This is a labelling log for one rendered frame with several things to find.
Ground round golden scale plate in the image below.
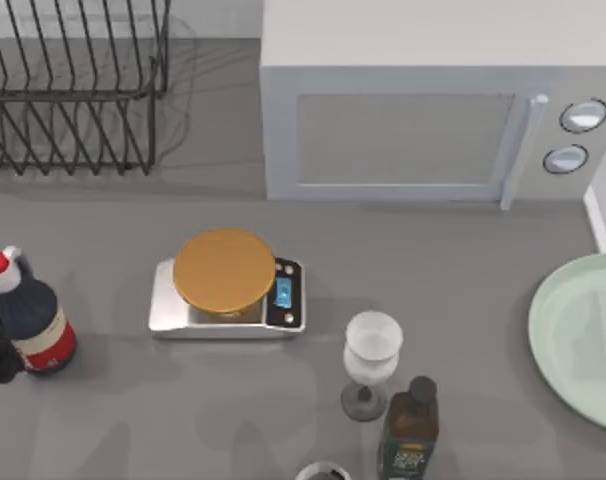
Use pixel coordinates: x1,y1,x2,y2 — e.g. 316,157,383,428
172,228,277,316

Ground white goblet cup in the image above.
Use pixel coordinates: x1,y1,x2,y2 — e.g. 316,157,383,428
340,310,404,422

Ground silver kitchen scale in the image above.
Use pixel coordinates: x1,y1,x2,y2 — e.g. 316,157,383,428
148,257,307,341

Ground pale microwave oven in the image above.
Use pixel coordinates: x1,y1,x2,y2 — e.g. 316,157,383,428
259,0,606,211

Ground brown bottle with black cap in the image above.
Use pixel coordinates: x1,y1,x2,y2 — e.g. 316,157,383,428
375,375,440,480

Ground small microwave knob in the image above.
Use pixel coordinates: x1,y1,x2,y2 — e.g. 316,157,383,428
542,144,590,175

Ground dark bottle with red cap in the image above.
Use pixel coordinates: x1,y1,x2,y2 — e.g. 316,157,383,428
0,245,78,376

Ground pale green plate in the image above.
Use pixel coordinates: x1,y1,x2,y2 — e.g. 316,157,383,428
527,252,606,434

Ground large microwave knob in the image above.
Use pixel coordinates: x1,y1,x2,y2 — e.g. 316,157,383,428
558,98,606,134

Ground microwave door handle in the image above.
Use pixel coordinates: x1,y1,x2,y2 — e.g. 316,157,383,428
499,93,550,211

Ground black wire dish rack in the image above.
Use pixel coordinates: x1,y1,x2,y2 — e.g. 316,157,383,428
0,0,173,177

